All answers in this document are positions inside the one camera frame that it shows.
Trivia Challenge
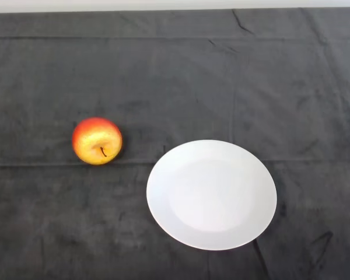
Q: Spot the white round plate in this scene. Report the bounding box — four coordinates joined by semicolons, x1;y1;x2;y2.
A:
146;139;278;251

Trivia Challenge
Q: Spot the black cloth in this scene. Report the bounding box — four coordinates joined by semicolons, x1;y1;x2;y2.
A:
0;7;350;280

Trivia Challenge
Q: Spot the red yellow apple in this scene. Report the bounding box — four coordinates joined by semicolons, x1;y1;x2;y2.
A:
72;117;124;166

